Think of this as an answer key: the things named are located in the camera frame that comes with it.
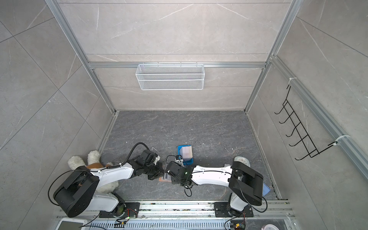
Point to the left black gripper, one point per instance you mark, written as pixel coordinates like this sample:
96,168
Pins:
160,172

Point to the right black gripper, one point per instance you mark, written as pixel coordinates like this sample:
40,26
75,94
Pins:
174,180

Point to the tan leather card holder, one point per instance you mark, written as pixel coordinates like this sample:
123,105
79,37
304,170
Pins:
165,176

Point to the blue plastic card tray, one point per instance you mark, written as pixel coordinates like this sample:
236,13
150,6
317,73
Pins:
179,152

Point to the stack of white cards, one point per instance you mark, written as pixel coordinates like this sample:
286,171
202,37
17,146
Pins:
187,153

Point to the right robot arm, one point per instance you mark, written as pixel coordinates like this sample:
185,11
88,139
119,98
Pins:
245,183

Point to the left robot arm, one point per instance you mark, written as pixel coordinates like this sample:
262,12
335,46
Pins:
81,191

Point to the white teddy bear brown shirt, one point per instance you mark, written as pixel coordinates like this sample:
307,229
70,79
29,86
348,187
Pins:
93,162

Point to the white round alarm clock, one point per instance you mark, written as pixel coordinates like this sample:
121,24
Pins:
243,160

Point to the blue cloth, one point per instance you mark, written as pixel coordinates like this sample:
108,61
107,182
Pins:
266,190

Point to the white tablet device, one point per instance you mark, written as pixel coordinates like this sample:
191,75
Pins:
71,224

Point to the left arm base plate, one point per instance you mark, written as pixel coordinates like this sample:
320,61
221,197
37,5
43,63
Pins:
130,209

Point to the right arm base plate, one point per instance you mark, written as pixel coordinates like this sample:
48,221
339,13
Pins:
223,209

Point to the white wire mesh basket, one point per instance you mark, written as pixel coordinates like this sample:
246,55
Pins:
170,76

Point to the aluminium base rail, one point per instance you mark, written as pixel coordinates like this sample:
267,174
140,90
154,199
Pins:
275,209

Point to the black wire hook rack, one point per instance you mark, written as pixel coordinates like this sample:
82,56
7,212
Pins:
299,130

